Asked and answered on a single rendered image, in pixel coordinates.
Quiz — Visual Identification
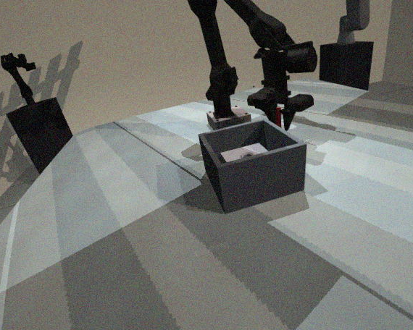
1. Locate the red cylinder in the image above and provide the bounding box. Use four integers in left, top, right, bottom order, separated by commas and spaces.
276, 108, 281, 127

